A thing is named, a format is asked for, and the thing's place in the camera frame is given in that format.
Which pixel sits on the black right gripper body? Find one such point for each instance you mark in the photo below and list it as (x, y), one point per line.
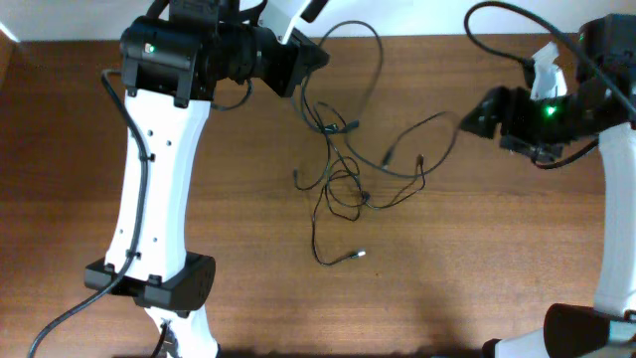
(540, 124)

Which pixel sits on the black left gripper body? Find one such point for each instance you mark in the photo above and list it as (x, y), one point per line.
(289, 64)

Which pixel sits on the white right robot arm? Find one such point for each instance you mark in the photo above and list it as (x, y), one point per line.
(605, 72)

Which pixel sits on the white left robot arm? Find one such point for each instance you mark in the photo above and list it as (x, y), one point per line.
(173, 57)

